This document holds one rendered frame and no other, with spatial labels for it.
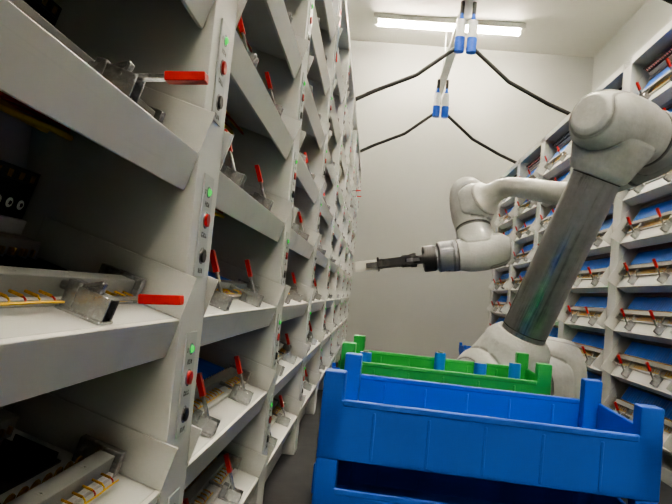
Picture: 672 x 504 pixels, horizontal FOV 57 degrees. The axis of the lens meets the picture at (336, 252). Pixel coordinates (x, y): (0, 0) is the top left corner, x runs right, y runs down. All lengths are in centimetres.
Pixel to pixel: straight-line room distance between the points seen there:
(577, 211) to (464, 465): 87
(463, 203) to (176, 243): 122
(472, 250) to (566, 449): 120
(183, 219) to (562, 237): 88
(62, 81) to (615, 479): 54
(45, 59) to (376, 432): 40
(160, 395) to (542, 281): 90
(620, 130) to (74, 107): 106
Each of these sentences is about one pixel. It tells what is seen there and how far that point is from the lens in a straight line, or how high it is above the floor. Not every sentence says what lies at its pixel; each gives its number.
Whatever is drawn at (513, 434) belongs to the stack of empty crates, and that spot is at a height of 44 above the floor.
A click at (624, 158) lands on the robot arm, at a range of 136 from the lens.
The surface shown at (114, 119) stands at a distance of 54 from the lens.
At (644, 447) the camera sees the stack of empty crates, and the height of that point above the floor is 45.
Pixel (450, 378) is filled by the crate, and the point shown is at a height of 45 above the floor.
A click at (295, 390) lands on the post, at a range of 213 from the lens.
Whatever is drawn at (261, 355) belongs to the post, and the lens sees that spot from 142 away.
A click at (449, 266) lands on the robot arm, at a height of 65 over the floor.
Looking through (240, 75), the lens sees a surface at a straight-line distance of 95.
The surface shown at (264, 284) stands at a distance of 141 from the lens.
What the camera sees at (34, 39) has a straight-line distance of 43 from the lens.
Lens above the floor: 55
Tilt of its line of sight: 4 degrees up
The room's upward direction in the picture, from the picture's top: 6 degrees clockwise
